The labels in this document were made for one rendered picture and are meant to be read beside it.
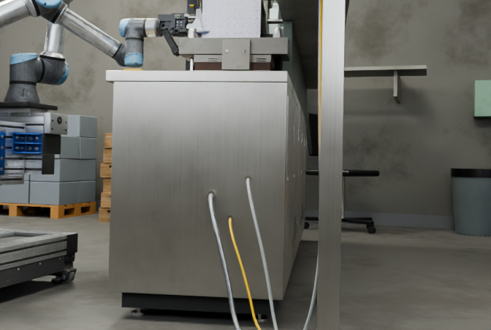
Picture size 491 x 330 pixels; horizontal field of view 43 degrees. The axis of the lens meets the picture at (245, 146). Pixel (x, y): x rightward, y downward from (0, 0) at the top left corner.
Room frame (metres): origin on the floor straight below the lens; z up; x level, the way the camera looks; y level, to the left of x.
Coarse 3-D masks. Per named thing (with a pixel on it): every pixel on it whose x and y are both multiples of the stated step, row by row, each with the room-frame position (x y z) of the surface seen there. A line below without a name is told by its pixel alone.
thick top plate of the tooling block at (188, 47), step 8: (184, 40) 2.26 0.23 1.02; (192, 40) 2.26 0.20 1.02; (200, 40) 2.25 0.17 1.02; (208, 40) 2.25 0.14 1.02; (216, 40) 2.25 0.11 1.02; (256, 40) 2.23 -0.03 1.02; (264, 40) 2.22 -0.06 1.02; (272, 40) 2.22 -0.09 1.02; (280, 40) 2.22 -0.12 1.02; (288, 40) 2.24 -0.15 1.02; (184, 48) 2.26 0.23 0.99; (192, 48) 2.26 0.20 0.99; (200, 48) 2.25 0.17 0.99; (208, 48) 2.25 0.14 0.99; (216, 48) 2.25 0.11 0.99; (256, 48) 2.23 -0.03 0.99; (264, 48) 2.22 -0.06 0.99; (272, 48) 2.22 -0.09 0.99; (280, 48) 2.22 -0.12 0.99; (288, 48) 2.25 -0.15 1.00; (184, 56) 2.32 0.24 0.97; (192, 56) 2.31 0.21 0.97; (272, 56) 2.28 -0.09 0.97; (280, 56) 2.27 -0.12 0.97; (288, 56) 2.27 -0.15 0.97
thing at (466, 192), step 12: (456, 180) 5.29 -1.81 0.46; (468, 180) 5.19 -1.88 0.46; (480, 180) 5.15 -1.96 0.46; (456, 192) 5.31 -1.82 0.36; (468, 192) 5.20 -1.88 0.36; (480, 192) 5.15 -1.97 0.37; (456, 204) 5.32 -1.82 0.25; (468, 204) 5.20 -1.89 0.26; (480, 204) 5.16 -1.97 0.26; (456, 216) 5.33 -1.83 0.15; (468, 216) 5.21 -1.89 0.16; (480, 216) 5.17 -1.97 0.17; (456, 228) 5.35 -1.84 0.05; (468, 228) 5.22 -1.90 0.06; (480, 228) 5.18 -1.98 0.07
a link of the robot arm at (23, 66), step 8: (16, 56) 2.74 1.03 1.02; (24, 56) 2.74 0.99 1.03; (32, 56) 2.76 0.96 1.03; (16, 64) 2.73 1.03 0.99; (24, 64) 2.74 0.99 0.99; (32, 64) 2.76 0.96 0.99; (40, 64) 2.80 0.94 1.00; (16, 72) 2.73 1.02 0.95; (24, 72) 2.74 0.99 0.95; (32, 72) 2.76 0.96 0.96; (40, 72) 2.80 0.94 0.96; (24, 80) 2.74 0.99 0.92; (32, 80) 2.76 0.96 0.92; (40, 80) 2.83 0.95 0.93
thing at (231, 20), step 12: (204, 12) 2.45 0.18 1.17; (216, 12) 2.45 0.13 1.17; (228, 12) 2.44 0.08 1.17; (240, 12) 2.43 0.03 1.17; (252, 12) 2.43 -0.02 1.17; (204, 24) 2.45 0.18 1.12; (216, 24) 2.45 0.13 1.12; (228, 24) 2.44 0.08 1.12; (240, 24) 2.43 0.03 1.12; (252, 24) 2.43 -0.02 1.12; (204, 36) 2.45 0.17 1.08; (216, 36) 2.45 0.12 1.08; (228, 36) 2.44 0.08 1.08; (240, 36) 2.43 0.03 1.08; (252, 36) 2.43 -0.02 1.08
